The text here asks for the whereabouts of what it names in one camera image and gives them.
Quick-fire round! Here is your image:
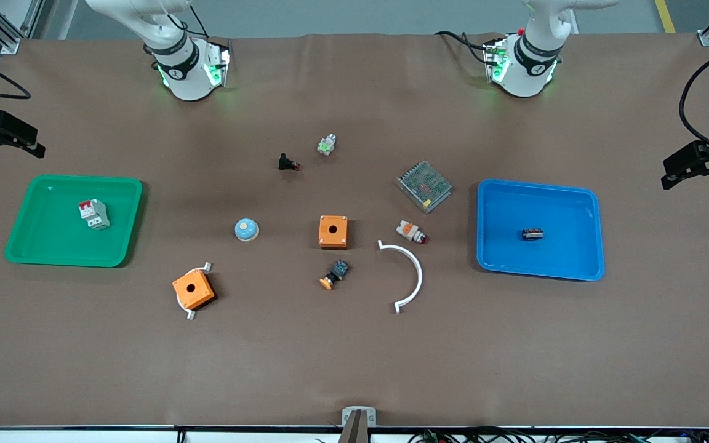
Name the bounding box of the base connector plate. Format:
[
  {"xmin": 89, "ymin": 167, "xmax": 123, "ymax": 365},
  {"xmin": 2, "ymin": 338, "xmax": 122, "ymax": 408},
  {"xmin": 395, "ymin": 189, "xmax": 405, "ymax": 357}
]
[
  {"xmin": 205, "ymin": 41, "xmax": 233, "ymax": 89},
  {"xmin": 483, "ymin": 37, "xmax": 510, "ymax": 85}
]

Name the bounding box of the large white curved bracket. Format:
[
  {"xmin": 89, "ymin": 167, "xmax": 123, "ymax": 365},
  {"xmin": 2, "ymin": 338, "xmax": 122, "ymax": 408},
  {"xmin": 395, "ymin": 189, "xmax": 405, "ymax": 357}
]
[{"xmin": 377, "ymin": 239, "xmax": 424, "ymax": 315}]

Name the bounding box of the black left base cable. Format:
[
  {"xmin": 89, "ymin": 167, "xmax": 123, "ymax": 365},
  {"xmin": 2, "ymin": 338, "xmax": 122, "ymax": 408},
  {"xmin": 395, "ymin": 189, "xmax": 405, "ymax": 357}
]
[{"xmin": 433, "ymin": 30, "xmax": 492, "ymax": 63}]

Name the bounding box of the blue plastic tray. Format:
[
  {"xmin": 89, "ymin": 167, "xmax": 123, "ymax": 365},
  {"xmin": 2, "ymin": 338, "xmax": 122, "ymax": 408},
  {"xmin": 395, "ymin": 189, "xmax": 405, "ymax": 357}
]
[{"xmin": 476, "ymin": 178, "xmax": 606, "ymax": 282}]

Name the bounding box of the brown table mat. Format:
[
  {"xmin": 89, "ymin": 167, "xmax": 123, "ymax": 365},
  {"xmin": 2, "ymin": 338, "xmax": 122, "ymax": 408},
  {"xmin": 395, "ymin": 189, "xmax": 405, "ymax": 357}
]
[{"xmin": 0, "ymin": 33, "xmax": 709, "ymax": 429}]

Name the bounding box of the black right base cable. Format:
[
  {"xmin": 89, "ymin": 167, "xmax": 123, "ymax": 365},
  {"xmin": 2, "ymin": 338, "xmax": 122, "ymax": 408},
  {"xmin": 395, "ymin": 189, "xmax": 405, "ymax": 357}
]
[{"xmin": 167, "ymin": 0, "xmax": 233, "ymax": 57}]

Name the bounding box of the right base connector plate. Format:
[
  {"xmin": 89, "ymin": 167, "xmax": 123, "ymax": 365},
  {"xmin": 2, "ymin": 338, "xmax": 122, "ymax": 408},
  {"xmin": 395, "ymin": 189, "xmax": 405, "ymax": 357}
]
[{"xmin": 205, "ymin": 41, "xmax": 233, "ymax": 89}]

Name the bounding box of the blue and white dome button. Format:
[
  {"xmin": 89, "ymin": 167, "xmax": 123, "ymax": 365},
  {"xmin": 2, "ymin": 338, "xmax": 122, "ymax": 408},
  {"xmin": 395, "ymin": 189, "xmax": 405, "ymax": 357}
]
[{"xmin": 234, "ymin": 218, "xmax": 261, "ymax": 242}]

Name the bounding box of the orange and black pushbutton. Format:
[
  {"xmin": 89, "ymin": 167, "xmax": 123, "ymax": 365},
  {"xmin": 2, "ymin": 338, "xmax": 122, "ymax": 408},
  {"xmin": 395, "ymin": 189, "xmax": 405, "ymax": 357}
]
[{"xmin": 319, "ymin": 259, "xmax": 351, "ymax": 291}]

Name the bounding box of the black cable bundle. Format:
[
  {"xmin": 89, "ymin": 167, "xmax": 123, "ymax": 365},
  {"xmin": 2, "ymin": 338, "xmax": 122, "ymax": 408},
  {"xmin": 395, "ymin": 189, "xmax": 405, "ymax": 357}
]
[{"xmin": 407, "ymin": 427, "xmax": 709, "ymax": 443}]

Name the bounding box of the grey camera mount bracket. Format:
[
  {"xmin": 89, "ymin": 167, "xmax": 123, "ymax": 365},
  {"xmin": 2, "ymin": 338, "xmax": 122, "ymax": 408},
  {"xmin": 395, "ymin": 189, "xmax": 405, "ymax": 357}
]
[{"xmin": 337, "ymin": 405, "xmax": 377, "ymax": 443}]

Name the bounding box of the red and white pushbutton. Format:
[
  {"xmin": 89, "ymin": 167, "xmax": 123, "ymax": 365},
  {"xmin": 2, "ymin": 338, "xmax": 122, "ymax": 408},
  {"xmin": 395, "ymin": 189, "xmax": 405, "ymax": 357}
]
[{"xmin": 395, "ymin": 220, "xmax": 430, "ymax": 246}]

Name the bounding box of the red and white circuit breaker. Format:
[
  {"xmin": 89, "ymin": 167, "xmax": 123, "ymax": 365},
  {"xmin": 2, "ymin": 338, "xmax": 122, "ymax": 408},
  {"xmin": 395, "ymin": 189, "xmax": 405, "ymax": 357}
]
[{"xmin": 78, "ymin": 199, "xmax": 111, "ymax": 231}]

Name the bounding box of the metal mesh power supply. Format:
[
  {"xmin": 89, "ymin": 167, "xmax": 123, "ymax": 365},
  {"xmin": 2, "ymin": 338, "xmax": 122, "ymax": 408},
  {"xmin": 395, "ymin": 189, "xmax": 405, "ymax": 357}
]
[{"xmin": 396, "ymin": 161, "xmax": 454, "ymax": 215}]

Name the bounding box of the small white curved bracket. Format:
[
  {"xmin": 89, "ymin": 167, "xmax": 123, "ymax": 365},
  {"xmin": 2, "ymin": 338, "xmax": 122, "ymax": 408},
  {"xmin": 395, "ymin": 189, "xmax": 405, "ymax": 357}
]
[{"xmin": 177, "ymin": 261, "xmax": 214, "ymax": 321}]

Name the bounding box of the black base cable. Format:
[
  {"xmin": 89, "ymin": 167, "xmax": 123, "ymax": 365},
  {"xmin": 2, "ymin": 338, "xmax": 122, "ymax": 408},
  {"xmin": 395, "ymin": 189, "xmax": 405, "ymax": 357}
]
[
  {"xmin": 433, "ymin": 30, "xmax": 492, "ymax": 63},
  {"xmin": 167, "ymin": 0, "xmax": 233, "ymax": 57}
]

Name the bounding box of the green plastic tray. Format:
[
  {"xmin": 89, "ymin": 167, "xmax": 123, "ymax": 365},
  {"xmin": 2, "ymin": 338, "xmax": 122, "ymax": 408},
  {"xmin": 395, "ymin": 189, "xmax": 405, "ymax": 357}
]
[{"xmin": 4, "ymin": 175, "xmax": 144, "ymax": 269}]

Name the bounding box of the left base connector plate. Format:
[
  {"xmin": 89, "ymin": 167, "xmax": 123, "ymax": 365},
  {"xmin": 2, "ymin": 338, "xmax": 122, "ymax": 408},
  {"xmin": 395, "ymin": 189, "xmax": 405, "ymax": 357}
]
[{"xmin": 483, "ymin": 37, "xmax": 510, "ymax": 85}]

